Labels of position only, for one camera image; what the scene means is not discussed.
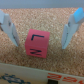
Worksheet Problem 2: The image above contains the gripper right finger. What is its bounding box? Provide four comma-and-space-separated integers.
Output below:
61, 7, 84, 51

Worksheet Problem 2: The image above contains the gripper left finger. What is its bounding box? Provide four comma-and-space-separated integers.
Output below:
0, 8, 21, 48

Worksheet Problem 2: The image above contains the pink block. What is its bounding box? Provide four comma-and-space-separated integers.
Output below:
24, 28, 51, 60

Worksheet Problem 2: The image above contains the wooden drawer box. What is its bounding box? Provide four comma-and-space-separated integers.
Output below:
0, 62, 84, 84

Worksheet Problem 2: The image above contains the black drawer handle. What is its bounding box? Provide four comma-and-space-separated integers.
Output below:
47, 78, 58, 84

